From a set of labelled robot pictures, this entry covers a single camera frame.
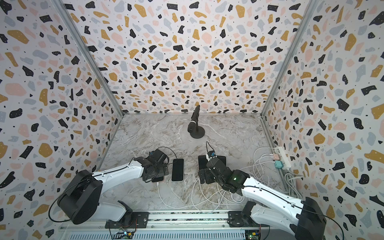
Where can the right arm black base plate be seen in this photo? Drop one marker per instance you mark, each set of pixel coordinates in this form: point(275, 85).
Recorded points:
point(238, 219)

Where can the pink-cased phone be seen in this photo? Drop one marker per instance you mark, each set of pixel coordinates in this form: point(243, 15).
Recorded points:
point(158, 179)
point(202, 161)

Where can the white power strip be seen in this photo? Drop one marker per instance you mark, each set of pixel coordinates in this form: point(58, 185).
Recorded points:
point(283, 158)

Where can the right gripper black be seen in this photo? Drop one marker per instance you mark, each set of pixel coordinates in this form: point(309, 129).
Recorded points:
point(207, 173)

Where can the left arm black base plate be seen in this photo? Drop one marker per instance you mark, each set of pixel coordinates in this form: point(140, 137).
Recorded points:
point(130, 219)

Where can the black desktop microphone on stand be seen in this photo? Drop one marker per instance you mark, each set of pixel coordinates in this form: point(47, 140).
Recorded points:
point(196, 131)

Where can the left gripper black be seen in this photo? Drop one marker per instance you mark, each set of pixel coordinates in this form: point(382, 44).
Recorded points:
point(162, 171)

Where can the aluminium front rail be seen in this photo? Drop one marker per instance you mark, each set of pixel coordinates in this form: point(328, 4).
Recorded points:
point(174, 225)

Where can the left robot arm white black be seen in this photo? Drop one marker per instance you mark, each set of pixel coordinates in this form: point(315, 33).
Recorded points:
point(81, 202)

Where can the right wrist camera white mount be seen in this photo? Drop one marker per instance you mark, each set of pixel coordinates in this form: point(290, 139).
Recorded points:
point(210, 155)

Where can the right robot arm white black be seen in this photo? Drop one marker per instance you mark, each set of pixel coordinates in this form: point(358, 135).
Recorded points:
point(301, 218)

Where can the pink charger plug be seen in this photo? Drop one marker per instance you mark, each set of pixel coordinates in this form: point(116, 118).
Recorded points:
point(275, 157)

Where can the teal charger plug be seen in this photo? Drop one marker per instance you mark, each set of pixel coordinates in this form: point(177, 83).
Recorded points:
point(279, 164)

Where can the mint-cased phone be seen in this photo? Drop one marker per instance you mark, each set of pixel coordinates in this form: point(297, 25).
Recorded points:
point(178, 170)
point(219, 162)

